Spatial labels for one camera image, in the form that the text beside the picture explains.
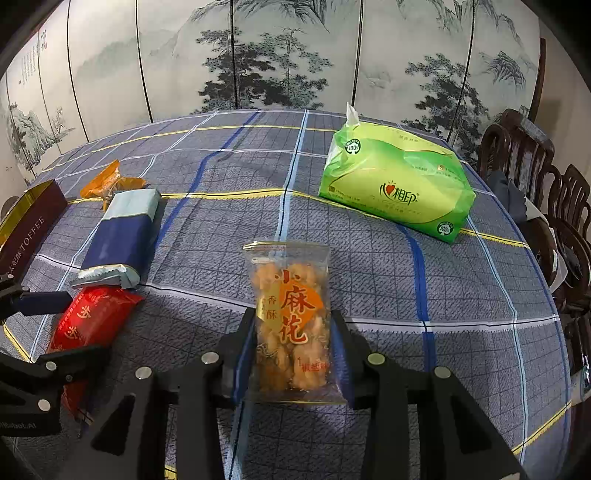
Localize red rice cake packet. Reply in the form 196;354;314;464
46;286;143;424

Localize small fried dough twist bag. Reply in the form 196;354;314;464
242;240;344;405

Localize orange snack packet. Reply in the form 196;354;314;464
80;159;147;211

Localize gold red toffee tin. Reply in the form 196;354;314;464
0;180;68;279

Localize blue white wrapped bar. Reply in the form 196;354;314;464
71;189;161;289

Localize plaid blue tablecloth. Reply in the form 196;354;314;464
23;110;571;479

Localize painted folding screen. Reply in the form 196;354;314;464
1;1;540;184

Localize green tissue pack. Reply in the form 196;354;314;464
318;105;476;244

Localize dark wooden chair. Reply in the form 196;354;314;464
519;165;590;374
477;109;560;207

